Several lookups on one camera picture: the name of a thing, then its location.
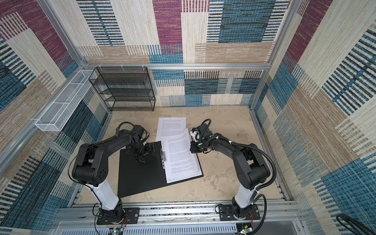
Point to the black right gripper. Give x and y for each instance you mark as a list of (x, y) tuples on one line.
[(193, 149)]

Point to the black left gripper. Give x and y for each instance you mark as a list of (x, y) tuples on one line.
[(138, 157)]

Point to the metal folder clip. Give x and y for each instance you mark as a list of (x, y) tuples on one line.
[(163, 159)]

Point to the white paper sheet underneath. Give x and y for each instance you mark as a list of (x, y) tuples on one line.
[(180, 163)]

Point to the red folder black inside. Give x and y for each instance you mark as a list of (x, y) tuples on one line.
[(135, 177)]

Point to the white text paper sheet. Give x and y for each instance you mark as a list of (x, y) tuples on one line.
[(170, 126)]

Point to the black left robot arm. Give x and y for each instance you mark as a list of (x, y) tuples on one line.
[(91, 170)]

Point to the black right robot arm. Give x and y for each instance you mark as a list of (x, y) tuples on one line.
[(253, 167)]

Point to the black object bottom right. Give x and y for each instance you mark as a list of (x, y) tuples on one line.
[(353, 225)]

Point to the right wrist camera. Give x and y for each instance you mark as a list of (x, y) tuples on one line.
[(201, 132)]

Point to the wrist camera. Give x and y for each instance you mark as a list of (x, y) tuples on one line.
[(139, 132), (201, 132)]

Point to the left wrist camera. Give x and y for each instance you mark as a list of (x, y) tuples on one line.
[(139, 132)]

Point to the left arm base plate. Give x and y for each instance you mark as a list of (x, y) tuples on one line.
[(117, 217)]

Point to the aluminium front rail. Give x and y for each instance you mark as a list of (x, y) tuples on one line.
[(276, 217)]

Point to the black wire mesh shelf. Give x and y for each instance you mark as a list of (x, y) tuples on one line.
[(124, 88)]

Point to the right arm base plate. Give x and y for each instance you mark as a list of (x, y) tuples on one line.
[(232, 212)]

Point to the white wire mesh basket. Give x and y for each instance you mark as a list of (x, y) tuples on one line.
[(62, 108)]

